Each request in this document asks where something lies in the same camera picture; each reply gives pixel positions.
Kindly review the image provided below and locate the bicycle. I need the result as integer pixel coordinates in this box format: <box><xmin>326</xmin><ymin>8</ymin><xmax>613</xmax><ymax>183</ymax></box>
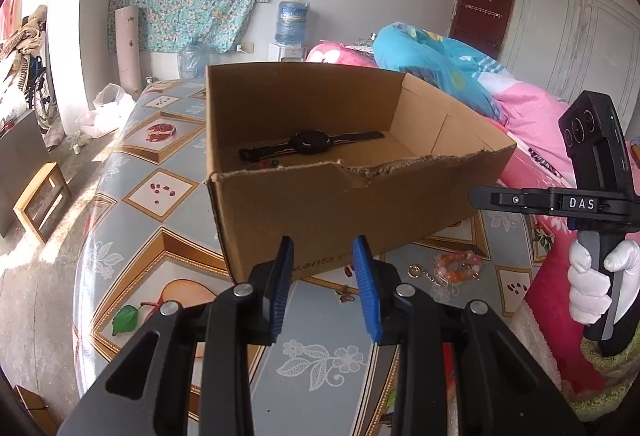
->
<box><xmin>22</xmin><ymin>54</ymin><xmax>59</xmax><ymax>128</ymax></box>

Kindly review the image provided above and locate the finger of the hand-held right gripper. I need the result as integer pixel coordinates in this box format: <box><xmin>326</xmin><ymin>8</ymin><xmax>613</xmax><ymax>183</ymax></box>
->
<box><xmin>470</xmin><ymin>185</ymin><xmax>551</xmax><ymax>217</ymax></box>

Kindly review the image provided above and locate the clear empty water jug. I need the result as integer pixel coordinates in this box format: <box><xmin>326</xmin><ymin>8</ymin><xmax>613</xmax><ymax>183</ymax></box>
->
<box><xmin>177</xmin><ymin>39</ymin><xmax>211</xmax><ymax>80</ymax></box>

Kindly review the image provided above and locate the pink cartoon pillow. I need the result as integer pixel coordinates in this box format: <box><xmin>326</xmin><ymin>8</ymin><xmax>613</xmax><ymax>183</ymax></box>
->
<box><xmin>306</xmin><ymin>41</ymin><xmax>379</xmax><ymax>70</ymax></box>

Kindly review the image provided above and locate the green fluffy cloth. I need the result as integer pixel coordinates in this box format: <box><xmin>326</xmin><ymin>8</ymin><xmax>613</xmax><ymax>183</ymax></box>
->
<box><xmin>550</xmin><ymin>336</ymin><xmax>640</xmax><ymax>436</ymax></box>

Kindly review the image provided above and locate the brown cardboard box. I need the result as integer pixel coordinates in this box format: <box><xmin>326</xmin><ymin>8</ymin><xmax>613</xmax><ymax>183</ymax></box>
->
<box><xmin>204</xmin><ymin>61</ymin><xmax>517</xmax><ymax>284</ymax></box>

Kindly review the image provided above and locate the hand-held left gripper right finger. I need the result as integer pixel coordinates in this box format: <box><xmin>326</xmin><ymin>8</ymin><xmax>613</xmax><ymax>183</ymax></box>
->
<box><xmin>352</xmin><ymin>235</ymin><xmax>586</xmax><ymax>436</ymax></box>

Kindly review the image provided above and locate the black wrist watch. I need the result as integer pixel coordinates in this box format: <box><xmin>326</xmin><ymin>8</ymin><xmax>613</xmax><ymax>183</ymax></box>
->
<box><xmin>238</xmin><ymin>130</ymin><xmax>386</xmax><ymax>162</ymax></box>

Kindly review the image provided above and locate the white water dispenser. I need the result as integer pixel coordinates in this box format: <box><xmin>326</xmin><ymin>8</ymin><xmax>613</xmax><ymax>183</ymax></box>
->
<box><xmin>268</xmin><ymin>41</ymin><xmax>308</xmax><ymax>64</ymax></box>

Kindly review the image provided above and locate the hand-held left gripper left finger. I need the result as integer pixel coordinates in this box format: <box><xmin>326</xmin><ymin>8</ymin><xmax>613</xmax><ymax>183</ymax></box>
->
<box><xmin>57</xmin><ymin>236</ymin><xmax>296</xmax><ymax>436</ymax></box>

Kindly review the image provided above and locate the cream fleece cloth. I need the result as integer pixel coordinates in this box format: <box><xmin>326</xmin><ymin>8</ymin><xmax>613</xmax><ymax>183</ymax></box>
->
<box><xmin>510</xmin><ymin>301</ymin><xmax>568</xmax><ymax>397</ymax></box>

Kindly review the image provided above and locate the white plastic bag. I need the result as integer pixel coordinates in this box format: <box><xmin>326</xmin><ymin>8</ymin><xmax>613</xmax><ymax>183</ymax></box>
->
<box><xmin>75</xmin><ymin>84</ymin><xmax>136</xmax><ymax>137</ymax></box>

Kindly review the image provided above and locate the pink flower print blanket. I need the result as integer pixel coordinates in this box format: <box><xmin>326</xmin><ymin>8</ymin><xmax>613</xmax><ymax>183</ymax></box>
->
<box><xmin>480</xmin><ymin>81</ymin><xmax>640</xmax><ymax>397</ymax></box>

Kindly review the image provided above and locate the person's right hand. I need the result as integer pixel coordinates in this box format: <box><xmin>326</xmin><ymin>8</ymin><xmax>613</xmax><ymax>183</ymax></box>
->
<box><xmin>567</xmin><ymin>240</ymin><xmax>640</xmax><ymax>326</ymax></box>

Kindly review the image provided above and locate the pale rolled mat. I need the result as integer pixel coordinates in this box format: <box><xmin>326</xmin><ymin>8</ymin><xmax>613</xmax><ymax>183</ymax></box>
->
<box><xmin>114</xmin><ymin>5</ymin><xmax>143</xmax><ymax>95</ymax></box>

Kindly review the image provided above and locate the blue patterned quilt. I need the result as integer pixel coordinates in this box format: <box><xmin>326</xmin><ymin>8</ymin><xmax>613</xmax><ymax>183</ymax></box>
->
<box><xmin>372</xmin><ymin>21</ymin><xmax>521</xmax><ymax>127</ymax></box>

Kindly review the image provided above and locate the fruit print tablecloth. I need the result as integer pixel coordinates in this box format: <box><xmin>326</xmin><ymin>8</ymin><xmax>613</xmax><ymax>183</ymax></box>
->
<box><xmin>72</xmin><ymin>76</ymin><xmax>561</xmax><ymax>436</ymax></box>

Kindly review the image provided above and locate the small cardboard carton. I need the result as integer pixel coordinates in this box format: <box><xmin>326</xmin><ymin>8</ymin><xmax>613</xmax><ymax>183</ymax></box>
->
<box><xmin>14</xmin><ymin>385</ymin><xmax>59</xmax><ymax>436</ymax></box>

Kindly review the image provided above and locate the pile of clothes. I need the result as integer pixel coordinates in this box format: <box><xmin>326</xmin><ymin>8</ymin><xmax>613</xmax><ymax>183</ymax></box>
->
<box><xmin>0</xmin><ymin>5</ymin><xmax>48</xmax><ymax>62</ymax></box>

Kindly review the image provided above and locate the white wardrobe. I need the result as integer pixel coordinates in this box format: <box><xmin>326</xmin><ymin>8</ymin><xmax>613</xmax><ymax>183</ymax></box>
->
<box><xmin>500</xmin><ymin>0</ymin><xmax>640</xmax><ymax>137</ymax></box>

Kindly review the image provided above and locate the dark cabinet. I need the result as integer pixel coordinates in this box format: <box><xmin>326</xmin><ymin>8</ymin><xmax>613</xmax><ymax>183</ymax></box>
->
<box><xmin>0</xmin><ymin>109</ymin><xmax>51</xmax><ymax>237</ymax></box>

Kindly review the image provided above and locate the pink orange bead bracelet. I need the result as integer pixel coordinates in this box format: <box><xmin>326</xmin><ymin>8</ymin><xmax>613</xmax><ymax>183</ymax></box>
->
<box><xmin>432</xmin><ymin>252</ymin><xmax>483</xmax><ymax>286</ymax></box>

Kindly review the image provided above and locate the wooden stool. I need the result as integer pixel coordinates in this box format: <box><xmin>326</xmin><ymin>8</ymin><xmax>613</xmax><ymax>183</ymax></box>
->
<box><xmin>13</xmin><ymin>161</ymin><xmax>72</xmax><ymax>244</ymax></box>

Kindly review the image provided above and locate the white door hook rack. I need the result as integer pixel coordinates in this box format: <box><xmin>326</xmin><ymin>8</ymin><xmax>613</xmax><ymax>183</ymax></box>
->
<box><xmin>464</xmin><ymin>4</ymin><xmax>502</xmax><ymax>20</ymax></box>

